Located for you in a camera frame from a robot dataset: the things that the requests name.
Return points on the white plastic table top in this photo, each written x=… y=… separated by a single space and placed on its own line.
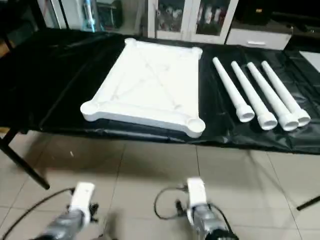
x=150 y=87

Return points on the white plastic table leg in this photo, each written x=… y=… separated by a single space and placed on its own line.
x=285 y=92
x=272 y=97
x=255 y=97
x=232 y=92

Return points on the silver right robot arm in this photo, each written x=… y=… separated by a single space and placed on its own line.
x=210 y=227

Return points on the white glass door cabinet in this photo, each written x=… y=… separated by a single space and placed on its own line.
x=190 y=17

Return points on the black table mat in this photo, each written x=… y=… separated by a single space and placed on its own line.
x=45 y=75

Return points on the blue plastic stool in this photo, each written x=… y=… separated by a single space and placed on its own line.
x=90 y=15

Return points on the white drawer unit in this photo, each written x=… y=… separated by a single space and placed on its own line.
x=257 y=39

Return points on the black metal table leg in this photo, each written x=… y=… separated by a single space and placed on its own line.
x=22 y=162
x=310 y=202

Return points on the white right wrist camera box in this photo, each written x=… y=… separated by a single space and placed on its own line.
x=196 y=197

